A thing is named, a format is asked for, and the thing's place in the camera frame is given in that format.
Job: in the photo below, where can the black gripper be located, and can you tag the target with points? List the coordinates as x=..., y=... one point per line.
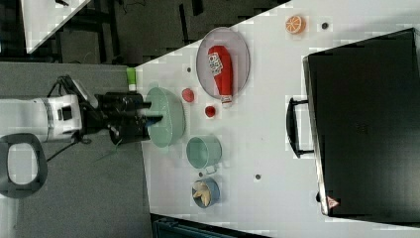
x=120, y=114

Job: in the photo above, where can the red ketchup bottle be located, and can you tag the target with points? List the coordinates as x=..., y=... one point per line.
x=221, y=68

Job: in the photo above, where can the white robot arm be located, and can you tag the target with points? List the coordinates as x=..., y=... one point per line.
x=27, y=124

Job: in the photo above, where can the grey oval plate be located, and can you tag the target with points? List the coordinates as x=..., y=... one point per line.
x=240, y=57

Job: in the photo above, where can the green perforated colander basket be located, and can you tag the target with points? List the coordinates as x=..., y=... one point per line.
x=171, y=127

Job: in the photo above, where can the green marker tube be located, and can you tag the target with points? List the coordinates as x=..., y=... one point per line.
x=131, y=78

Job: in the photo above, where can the red toy tomato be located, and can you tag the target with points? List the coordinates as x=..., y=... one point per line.
x=188, y=95

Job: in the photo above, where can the red toy strawberry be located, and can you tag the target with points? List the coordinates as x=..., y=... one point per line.
x=210, y=111

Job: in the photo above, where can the yellow banana pieces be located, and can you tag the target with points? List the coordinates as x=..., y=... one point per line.
x=202, y=191

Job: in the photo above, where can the blue bowl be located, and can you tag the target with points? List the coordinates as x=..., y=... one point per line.
x=214, y=189

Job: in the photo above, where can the white side table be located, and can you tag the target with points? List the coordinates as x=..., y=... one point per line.
x=42, y=18

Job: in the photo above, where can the orange slice toy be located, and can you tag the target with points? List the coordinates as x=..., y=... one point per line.
x=295, y=25

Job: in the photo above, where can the green cup with handle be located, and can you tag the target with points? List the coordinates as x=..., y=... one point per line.
x=204, y=153

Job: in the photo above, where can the teal metal frame rail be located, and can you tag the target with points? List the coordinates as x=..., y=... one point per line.
x=168, y=227

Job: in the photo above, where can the black oven door handle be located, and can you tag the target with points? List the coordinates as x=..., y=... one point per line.
x=292, y=127

